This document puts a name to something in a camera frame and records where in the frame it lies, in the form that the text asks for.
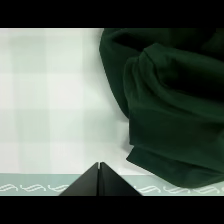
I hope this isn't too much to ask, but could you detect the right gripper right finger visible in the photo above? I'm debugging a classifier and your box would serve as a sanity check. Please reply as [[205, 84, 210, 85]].
[[99, 161, 143, 197]]

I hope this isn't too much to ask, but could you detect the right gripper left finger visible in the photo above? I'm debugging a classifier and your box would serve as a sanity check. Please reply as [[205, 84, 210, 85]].
[[59, 161, 101, 197]]

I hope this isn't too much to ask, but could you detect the dark green garment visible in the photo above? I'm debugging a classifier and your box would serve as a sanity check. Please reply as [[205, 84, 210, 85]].
[[98, 27, 224, 189]]

